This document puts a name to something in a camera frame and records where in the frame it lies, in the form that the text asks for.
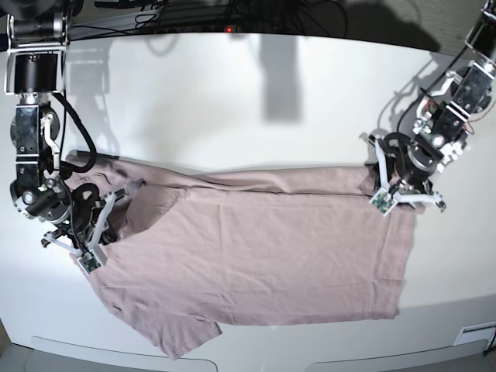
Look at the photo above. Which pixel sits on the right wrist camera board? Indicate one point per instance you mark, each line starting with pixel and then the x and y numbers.
pixel 90 261

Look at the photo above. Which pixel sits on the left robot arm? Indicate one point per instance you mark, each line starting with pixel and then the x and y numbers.
pixel 443 110

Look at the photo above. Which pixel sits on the black power strip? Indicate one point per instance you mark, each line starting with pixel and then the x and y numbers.
pixel 197 28

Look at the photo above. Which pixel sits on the pink T-shirt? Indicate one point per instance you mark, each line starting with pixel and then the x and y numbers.
pixel 263 248

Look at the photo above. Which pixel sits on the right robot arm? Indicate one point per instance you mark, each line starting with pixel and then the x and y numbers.
pixel 38 39

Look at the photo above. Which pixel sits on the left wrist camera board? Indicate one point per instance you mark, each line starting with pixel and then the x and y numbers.
pixel 383 201

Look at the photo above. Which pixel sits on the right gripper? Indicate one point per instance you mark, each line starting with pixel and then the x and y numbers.
pixel 82 215

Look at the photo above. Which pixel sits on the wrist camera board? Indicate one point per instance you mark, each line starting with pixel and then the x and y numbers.
pixel 383 201
pixel 90 261

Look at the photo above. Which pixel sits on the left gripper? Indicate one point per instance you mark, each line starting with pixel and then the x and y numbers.
pixel 413 164

